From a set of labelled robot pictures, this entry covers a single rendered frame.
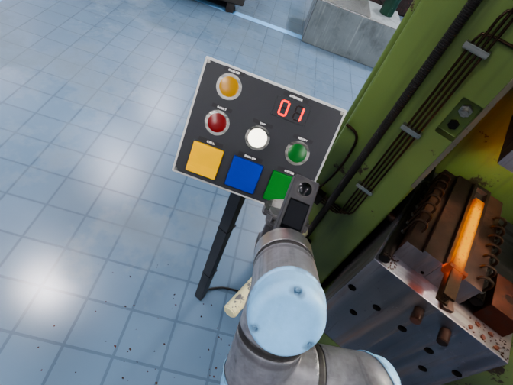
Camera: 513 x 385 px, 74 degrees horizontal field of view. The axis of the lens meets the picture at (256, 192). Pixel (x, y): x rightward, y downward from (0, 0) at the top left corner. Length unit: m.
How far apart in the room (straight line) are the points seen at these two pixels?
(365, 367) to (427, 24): 0.70
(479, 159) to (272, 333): 1.07
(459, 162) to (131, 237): 1.49
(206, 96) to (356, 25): 3.48
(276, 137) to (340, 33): 3.46
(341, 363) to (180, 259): 1.38
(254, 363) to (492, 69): 0.74
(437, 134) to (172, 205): 1.45
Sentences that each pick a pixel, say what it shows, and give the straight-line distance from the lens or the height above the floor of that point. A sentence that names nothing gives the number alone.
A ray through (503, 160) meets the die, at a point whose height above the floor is 1.28.
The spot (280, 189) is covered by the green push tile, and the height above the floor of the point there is 1.01.
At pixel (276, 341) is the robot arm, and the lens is 0.41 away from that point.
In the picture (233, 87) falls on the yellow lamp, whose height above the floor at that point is 1.17.
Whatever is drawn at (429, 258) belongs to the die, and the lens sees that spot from 0.97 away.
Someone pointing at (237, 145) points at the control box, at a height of 1.06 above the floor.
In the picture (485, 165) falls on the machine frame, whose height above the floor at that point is 1.04.
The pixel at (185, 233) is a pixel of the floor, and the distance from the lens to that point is 1.89.
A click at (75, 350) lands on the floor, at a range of 1.66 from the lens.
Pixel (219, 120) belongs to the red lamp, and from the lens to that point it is 0.80.
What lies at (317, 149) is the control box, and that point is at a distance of 0.81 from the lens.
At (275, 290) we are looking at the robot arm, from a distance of 0.38.
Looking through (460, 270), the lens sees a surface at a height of 1.01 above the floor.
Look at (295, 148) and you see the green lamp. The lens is 0.80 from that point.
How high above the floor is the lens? 1.58
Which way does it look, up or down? 47 degrees down
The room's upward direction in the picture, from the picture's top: 24 degrees clockwise
